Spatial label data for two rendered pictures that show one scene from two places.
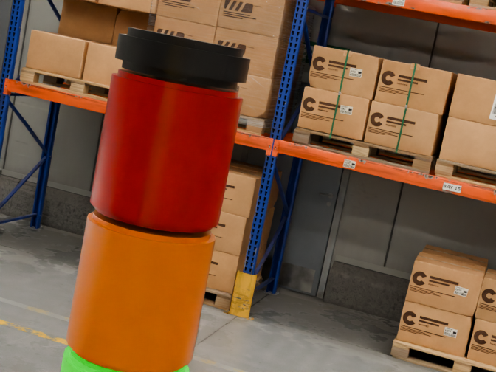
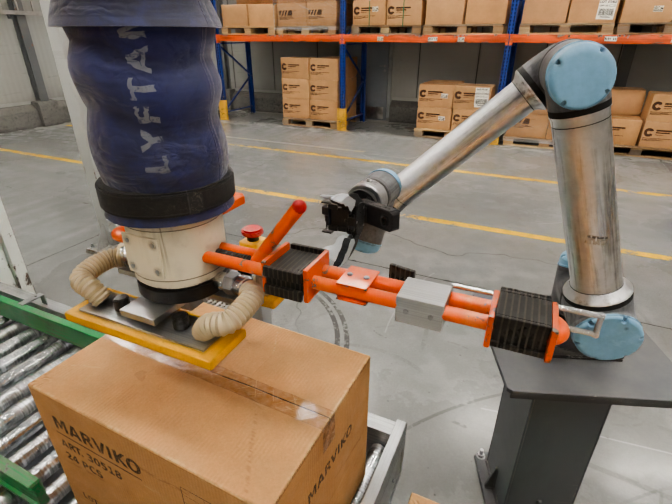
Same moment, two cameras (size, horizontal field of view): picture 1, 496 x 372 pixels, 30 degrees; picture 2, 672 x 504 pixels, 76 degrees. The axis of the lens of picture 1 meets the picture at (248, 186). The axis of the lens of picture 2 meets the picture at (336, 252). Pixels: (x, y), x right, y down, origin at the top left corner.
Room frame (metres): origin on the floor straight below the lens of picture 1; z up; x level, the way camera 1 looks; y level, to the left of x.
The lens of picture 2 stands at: (-0.17, -1.34, 1.59)
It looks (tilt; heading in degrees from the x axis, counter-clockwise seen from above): 27 degrees down; 9
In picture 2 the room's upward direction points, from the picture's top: straight up
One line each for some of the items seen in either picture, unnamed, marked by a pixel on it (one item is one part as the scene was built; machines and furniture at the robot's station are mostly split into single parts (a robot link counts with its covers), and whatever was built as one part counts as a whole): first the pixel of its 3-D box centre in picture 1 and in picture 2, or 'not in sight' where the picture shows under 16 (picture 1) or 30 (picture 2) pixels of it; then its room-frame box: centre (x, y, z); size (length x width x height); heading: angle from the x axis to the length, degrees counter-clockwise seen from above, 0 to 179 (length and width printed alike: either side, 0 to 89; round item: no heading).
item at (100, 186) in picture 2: not in sight; (170, 184); (0.51, -0.93, 1.35); 0.23 x 0.23 x 0.04
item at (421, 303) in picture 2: not in sight; (423, 303); (0.39, -1.38, 1.23); 0.07 x 0.07 x 0.04; 75
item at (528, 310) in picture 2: not in sight; (520, 324); (0.35, -1.51, 1.24); 0.08 x 0.07 x 0.05; 75
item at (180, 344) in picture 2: not in sight; (151, 317); (0.42, -0.91, 1.13); 0.34 x 0.10 x 0.05; 75
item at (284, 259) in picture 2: not in sight; (296, 270); (0.45, -1.18, 1.24); 0.10 x 0.08 x 0.06; 165
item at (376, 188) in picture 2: not in sight; (366, 199); (0.79, -1.26, 1.25); 0.09 x 0.05 x 0.10; 74
